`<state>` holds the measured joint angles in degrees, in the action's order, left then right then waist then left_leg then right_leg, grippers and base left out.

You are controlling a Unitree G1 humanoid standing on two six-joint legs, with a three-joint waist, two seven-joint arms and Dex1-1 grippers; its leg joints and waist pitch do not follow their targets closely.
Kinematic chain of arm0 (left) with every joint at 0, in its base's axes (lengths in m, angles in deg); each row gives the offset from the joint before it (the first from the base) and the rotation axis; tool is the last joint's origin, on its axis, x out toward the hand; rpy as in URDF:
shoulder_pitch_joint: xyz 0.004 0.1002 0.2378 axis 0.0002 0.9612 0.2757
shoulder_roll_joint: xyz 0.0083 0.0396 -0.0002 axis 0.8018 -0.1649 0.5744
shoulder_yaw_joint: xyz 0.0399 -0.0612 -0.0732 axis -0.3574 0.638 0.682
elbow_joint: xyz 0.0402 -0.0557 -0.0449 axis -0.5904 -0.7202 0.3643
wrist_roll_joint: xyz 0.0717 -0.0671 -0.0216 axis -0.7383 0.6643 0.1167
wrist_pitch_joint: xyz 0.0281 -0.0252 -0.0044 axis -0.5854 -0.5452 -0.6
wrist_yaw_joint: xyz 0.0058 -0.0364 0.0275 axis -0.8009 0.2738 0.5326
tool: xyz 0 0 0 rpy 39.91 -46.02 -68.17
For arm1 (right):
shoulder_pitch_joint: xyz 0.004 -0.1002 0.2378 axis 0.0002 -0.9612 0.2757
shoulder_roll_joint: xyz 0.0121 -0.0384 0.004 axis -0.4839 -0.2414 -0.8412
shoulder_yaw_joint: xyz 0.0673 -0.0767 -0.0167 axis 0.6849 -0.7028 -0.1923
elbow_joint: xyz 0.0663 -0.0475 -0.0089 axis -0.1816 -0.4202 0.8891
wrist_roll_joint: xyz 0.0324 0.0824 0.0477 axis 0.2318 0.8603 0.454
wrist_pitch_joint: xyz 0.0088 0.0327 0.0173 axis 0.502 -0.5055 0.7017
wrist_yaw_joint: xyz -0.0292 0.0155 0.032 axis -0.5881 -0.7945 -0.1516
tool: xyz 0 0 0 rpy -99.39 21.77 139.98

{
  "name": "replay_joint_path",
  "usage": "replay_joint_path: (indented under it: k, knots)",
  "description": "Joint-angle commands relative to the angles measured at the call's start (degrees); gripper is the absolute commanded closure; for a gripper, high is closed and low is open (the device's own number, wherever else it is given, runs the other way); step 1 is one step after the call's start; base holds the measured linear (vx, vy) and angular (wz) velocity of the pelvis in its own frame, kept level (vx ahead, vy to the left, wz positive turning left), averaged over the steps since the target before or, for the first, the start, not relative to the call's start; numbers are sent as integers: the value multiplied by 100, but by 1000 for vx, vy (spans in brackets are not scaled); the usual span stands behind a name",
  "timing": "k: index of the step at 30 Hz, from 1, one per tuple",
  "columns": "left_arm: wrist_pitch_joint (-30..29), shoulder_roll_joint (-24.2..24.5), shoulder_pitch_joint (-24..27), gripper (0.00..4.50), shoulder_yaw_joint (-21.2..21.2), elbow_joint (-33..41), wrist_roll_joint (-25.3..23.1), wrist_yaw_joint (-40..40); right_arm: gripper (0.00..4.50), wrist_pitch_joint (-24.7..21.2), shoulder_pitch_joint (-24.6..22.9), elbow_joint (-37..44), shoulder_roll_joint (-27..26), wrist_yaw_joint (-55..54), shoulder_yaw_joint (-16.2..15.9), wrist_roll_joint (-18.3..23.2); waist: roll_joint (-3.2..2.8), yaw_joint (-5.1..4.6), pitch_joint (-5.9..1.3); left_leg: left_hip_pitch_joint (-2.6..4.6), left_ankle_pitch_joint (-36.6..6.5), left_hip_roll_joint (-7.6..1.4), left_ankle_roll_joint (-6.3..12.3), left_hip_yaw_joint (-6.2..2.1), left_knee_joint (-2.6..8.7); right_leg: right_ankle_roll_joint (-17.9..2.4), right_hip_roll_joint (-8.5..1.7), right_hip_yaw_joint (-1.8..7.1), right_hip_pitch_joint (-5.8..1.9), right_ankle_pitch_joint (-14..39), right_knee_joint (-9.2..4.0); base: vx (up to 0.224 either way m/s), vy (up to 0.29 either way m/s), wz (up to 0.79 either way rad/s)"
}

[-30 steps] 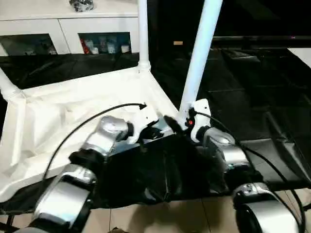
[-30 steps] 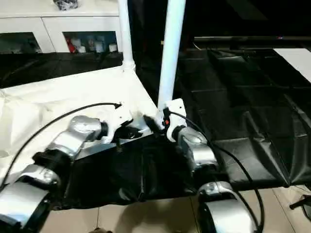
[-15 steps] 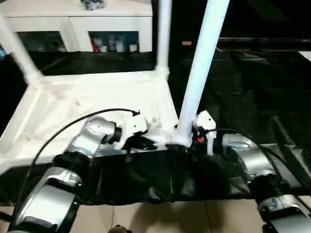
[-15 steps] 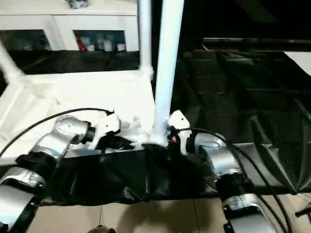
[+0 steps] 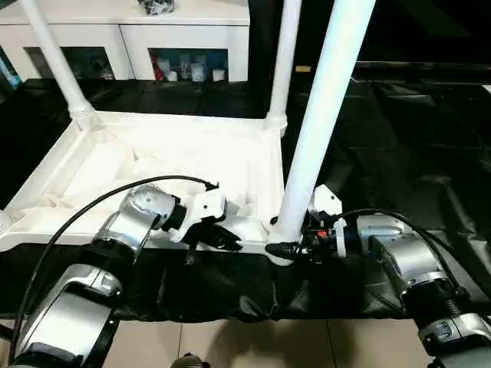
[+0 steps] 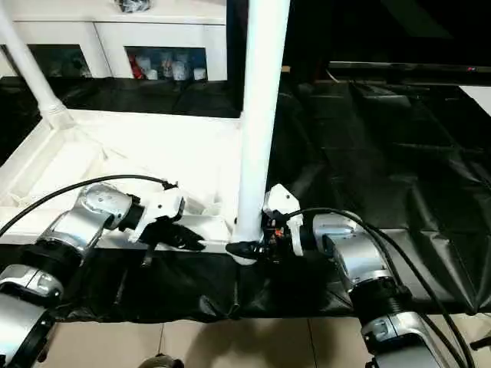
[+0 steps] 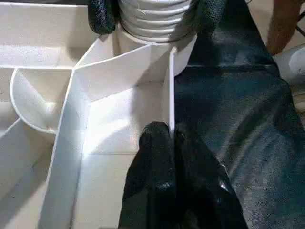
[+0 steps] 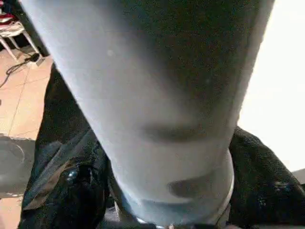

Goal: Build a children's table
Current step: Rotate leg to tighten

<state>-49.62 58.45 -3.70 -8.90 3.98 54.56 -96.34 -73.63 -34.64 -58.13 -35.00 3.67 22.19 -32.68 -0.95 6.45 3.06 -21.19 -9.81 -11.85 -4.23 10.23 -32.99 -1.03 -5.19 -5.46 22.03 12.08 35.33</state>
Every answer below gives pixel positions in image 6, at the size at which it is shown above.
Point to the white plastic table top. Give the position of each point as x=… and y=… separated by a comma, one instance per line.
x=134, y=145

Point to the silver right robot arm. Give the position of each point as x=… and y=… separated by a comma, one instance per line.
x=356, y=257

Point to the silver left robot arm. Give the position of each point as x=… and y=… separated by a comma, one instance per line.
x=76, y=226

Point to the black plastic mat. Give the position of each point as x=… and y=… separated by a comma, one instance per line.
x=383, y=153

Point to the white cup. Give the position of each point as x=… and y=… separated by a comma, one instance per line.
x=198, y=73

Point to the white cabinet with glass doors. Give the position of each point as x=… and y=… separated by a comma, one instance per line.
x=115, y=30

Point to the grey crumpled bag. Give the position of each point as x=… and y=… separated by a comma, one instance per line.
x=135, y=4

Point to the white flat panel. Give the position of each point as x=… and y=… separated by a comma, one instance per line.
x=477, y=97

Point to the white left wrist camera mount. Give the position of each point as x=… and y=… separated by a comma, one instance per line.
x=161, y=207

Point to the black metal frame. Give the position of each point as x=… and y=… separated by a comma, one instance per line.
x=403, y=71

